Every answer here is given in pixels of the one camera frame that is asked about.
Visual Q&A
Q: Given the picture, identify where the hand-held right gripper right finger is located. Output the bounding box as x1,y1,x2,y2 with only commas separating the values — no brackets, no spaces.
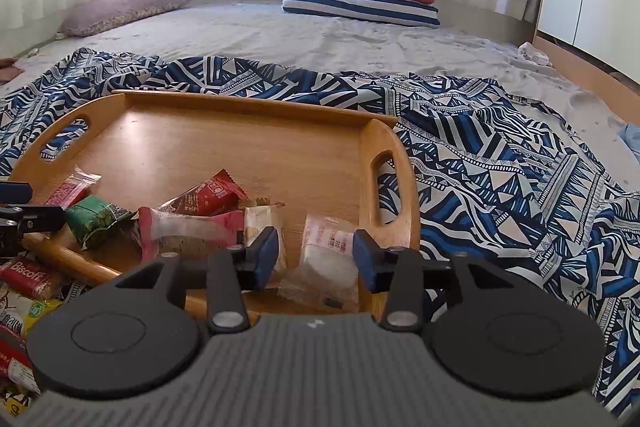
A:
352,229,501,334

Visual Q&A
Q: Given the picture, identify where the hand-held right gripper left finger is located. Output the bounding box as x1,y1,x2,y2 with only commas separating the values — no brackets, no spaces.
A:
115,227,279,334

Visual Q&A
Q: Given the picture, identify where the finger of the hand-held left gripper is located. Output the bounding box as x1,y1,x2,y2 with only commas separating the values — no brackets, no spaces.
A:
0,182,34,204
0,205,67,258

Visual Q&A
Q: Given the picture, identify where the clear cream cookie packet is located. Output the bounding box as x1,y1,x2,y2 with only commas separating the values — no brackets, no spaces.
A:
242,202,288,279

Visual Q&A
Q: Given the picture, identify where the white pink snack packet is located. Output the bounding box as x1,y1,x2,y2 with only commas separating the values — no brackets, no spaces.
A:
277,214,363,314

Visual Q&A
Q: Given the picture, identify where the red white slim packet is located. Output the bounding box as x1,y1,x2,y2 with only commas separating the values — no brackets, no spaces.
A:
45,164,102,208

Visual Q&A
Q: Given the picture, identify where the slim red biscuit packet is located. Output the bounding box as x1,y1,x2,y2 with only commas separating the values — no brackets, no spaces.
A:
0,257,63,301

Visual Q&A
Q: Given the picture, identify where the green snack packet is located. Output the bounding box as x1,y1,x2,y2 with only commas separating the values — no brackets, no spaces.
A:
65,194,138,250

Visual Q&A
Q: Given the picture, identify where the pink clear cake packet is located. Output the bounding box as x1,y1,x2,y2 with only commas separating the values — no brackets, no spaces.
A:
137,207,246,264

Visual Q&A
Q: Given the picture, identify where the yellow white drawn packet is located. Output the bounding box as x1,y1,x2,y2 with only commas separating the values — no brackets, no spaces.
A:
0,292,63,339

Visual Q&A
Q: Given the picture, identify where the wooden tray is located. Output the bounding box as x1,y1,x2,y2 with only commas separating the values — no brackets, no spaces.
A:
7,89,421,327

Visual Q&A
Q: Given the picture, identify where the long red snack packet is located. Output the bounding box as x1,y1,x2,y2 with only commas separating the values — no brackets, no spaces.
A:
0,336,41,395

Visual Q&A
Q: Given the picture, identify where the blue white printed blanket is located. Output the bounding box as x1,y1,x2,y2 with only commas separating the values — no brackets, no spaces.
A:
0,48,640,425

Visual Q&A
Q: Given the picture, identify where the purple pillow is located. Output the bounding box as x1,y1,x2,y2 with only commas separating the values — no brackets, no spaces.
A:
59,0,191,38

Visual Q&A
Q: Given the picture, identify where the grey bed sheet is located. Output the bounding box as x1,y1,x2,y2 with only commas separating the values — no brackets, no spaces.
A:
0,0,640,188

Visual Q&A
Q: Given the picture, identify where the blue white striped pillow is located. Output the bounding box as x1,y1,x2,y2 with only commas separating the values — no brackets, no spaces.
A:
281,0,442,28

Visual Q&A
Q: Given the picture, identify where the crumpled white tissue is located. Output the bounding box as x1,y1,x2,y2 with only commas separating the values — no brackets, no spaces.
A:
517,42,553,68

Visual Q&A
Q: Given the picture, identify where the blue clothing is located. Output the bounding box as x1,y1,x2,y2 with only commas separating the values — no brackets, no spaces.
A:
617,124,640,158

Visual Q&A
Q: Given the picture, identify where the wooden bed frame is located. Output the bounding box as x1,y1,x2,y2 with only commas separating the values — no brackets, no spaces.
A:
530,32,640,128

